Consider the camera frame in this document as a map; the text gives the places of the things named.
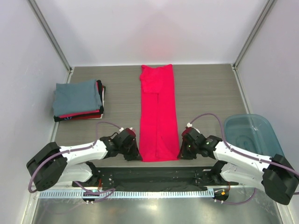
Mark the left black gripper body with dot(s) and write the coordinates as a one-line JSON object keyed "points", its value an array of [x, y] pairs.
{"points": [[130, 151]]}

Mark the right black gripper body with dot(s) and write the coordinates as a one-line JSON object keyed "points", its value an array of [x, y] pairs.
{"points": [[195, 146]]}

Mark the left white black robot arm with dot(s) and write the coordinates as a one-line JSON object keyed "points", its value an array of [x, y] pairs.
{"points": [[55, 164]]}

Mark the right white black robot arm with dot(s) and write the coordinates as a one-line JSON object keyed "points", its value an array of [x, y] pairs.
{"points": [[273, 175]]}

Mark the blue plastic bin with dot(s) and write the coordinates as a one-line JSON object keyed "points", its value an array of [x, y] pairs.
{"points": [[253, 133]]}

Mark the folded grey-blue t shirt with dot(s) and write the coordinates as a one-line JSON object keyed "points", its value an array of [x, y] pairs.
{"points": [[76, 98]]}

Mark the folded black t shirt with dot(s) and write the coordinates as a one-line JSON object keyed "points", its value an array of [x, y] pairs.
{"points": [[99, 84]]}

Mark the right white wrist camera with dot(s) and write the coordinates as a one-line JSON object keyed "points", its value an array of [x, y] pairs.
{"points": [[189, 125]]}

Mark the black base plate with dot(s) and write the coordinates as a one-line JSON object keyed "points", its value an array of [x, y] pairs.
{"points": [[154, 179]]}

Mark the slotted cable duct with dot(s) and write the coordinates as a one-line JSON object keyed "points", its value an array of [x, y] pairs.
{"points": [[79, 193]]}

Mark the left aluminium frame post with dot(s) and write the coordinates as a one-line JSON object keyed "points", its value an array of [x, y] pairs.
{"points": [[39, 15]]}

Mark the aluminium frame post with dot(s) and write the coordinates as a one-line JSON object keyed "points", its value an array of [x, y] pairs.
{"points": [[254, 31], [39, 15]]}

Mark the right aluminium frame post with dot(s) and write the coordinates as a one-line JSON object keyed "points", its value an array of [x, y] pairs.
{"points": [[254, 31]]}

